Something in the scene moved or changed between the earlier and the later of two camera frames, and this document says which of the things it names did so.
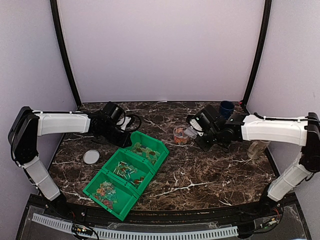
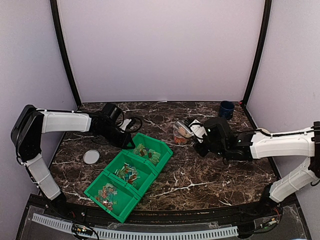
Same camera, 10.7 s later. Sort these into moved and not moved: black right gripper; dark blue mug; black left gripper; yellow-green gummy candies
Moved: black right gripper
Not moved: yellow-green gummy candies; black left gripper; dark blue mug
